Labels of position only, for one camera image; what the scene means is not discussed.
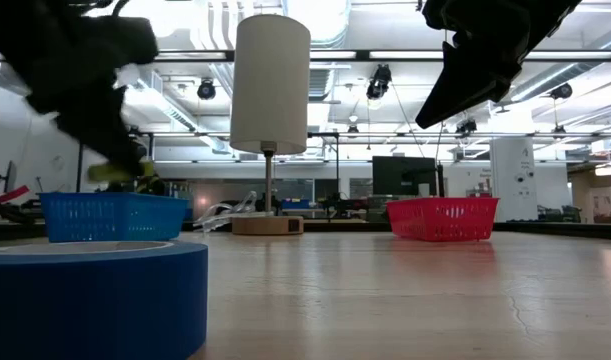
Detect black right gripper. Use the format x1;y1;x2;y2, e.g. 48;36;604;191
414;0;584;130

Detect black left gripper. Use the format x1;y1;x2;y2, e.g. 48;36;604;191
0;0;160;177

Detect small green stapler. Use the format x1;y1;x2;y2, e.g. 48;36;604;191
87;160;156;184

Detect blue tape roll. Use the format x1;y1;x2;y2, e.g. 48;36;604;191
0;239;210;360

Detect black ceiling spotlight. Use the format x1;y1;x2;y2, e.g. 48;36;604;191
365;63;393;101
549;82;575;101
454;117;479;136
196;78;218;101

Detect blue plastic basket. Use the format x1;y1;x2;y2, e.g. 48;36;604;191
38;192;190;244

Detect black monitor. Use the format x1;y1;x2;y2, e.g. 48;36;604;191
372;155;439;197

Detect white pillar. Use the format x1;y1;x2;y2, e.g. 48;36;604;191
489;137;539;223

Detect black overhead beam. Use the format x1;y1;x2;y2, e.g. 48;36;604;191
152;48;611;64

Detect red plastic basket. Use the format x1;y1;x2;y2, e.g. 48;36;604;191
385;196;500;243

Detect white shade wooden base lamp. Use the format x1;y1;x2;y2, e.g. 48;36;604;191
229;13;312;237

